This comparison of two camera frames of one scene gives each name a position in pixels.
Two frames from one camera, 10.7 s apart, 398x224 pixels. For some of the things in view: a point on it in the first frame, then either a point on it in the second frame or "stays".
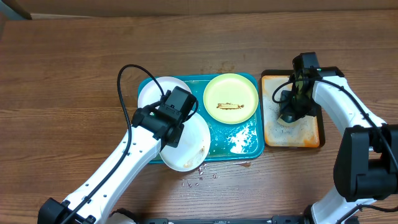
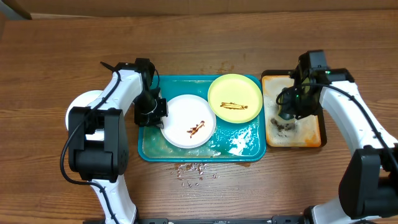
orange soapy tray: (306, 133) stays
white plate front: (193, 148) → (83, 100)
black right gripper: (287, 111) stays
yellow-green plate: (231, 98) stays
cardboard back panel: (50, 9) stays
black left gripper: (176, 142) → (157, 120)
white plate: (150, 91) → (191, 122)
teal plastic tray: (244, 141) stays
